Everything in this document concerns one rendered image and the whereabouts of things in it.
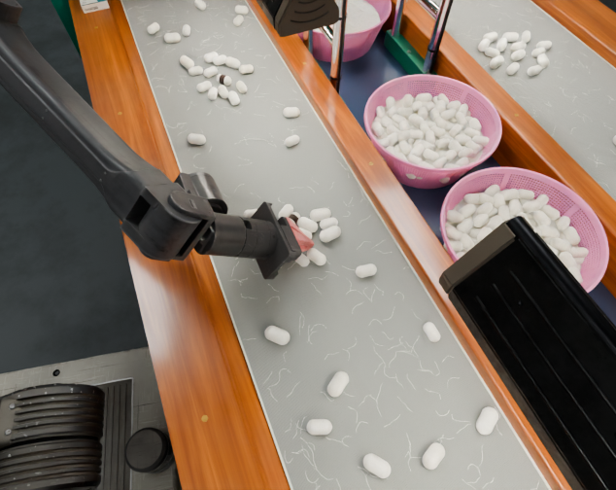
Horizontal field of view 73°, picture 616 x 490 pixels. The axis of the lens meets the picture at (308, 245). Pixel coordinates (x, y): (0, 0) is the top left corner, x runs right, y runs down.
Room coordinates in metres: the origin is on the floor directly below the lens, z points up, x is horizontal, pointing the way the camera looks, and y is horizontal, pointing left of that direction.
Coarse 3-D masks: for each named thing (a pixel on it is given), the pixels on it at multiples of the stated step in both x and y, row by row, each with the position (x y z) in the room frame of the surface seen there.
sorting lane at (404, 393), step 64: (128, 0) 1.10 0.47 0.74; (192, 0) 1.10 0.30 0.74; (256, 64) 0.83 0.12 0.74; (192, 128) 0.63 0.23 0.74; (256, 128) 0.63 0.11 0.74; (320, 128) 0.63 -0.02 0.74; (256, 192) 0.47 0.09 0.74; (320, 192) 0.47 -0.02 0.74; (384, 256) 0.34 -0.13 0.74; (256, 320) 0.22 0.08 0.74; (320, 320) 0.22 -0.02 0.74; (384, 320) 0.22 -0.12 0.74; (256, 384) 0.13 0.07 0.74; (320, 384) 0.13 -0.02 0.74; (384, 384) 0.13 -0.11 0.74; (448, 384) 0.13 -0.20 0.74; (320, 448) 0.05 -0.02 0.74; (384, 448) 0.05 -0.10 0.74; (448, 448) 0.05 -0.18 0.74; (512, 448) 0.05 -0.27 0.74
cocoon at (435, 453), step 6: (432, 444) 0.05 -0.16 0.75; (438, 444) 0.05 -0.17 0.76; (432, 450) 0.04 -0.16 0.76; (438, 450) 0.04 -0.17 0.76; (444, 450) 0.04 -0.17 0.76; (426, 456) 0.04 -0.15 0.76; (432, 456) 0.04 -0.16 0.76; (438, 456) 0.04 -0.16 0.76; (426, 462) 0.03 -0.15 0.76; (432, 462) 0.03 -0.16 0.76; (438, 462) 0.03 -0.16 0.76; (432, 468) 0.02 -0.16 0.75
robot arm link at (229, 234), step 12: (216, 204) 0.34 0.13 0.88; (216, 216) 0.30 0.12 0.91; (228, 216) 0.31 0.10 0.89; (216, 228) 0.28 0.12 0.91; (228, 228) 0.29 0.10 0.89; (240, 228) 0.30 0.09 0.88; (204, 240) 0.27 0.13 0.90; (216, 240) 0.27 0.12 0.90; (228, 240) 0.28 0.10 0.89; (240, 240) 0.28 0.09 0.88; (204, 252) 0.26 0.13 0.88; (216, 252) 0.26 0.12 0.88; (228, 252) 0.27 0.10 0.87
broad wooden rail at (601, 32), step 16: (544, 0) 1.06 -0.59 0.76; (560, 0) 1.05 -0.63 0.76; (576, 0) 1.05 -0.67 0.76; (592, 0) 1.05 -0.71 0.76; (560, 16) 1.00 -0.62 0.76; (576, 16) 0.98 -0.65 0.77; (592, 16) 0.98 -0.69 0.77; (608, 16) 0.98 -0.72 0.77; (576, 32) 0.94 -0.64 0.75; (592, 32) 0.92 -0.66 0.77; (608, 32) 0.92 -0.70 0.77; (592, 48) 0.89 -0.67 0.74; (608, 48) 0.86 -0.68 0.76
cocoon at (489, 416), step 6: (486, 408) 0.09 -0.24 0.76; (492, 408) 0.09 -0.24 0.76; (480, 414) 0.09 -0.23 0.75; (486, 414) 0.09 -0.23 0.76; (492, 414) 0.09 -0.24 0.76; (480, 420) 0.08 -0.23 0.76; (486, 420) 0.08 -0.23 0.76; (492, 420) 0.08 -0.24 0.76; (480, 426) 0.07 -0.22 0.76; (486, 426) 0.07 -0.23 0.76; (492, 426) 0.07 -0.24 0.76; (480, 432) 0.07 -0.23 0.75; (486, 432) 0.07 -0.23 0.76
